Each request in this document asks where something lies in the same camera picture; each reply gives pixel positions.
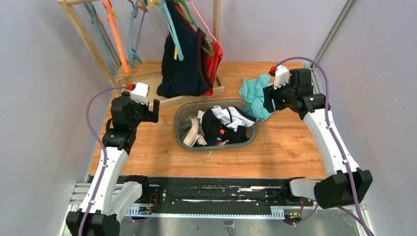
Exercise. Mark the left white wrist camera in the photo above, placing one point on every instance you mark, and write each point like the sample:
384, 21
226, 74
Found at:
140, 93

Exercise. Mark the clear plastic basket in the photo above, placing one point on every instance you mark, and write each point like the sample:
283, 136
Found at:
189, 109

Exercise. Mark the white grey underwear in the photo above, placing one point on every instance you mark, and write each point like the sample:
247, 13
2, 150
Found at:
233, 117

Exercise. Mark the grey-blue clip hanger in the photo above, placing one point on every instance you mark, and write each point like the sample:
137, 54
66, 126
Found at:
99, 31

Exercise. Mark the orange hanger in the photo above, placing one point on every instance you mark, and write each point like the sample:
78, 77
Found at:
112, 17

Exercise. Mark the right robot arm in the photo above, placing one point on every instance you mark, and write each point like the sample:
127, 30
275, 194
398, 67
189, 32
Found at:
346, 183

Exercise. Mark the wooden clothes rack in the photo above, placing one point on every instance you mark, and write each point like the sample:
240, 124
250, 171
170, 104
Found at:
147, 81

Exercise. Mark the dark grey cream-band underwear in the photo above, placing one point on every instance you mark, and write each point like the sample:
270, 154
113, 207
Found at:
191, 133

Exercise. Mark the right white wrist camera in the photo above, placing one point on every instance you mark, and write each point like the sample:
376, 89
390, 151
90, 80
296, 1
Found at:
281, 75

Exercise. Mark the red garment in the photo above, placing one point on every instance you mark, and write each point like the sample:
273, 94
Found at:
210, 66

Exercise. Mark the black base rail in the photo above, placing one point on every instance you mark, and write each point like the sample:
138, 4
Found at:
215, 198

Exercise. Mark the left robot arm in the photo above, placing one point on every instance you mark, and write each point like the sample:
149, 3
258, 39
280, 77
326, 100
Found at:
102, 210

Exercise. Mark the teal cloth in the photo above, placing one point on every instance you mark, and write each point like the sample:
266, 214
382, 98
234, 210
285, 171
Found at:
251, 91

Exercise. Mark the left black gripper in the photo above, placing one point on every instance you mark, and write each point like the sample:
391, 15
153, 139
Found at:
149, 114

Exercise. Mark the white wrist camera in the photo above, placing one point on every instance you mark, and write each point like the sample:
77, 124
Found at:
281, 75
140, 93

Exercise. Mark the dark navy tank top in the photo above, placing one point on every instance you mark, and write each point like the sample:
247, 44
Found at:
188, 76

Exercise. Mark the pink thin hanger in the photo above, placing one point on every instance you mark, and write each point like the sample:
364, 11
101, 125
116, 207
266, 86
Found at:
198, 13

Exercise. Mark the aluminium frame rail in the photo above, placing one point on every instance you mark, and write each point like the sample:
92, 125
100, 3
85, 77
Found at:
338, 142

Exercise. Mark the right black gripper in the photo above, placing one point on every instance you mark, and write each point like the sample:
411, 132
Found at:
270, 100

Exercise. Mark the teal clip hanger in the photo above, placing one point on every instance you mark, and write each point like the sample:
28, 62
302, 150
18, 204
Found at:
162, 5

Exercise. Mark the black underwear in basket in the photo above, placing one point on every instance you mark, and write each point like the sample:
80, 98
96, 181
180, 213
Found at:
236, 137

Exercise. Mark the green hanger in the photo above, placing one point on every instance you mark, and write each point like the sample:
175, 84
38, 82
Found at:
183, 9

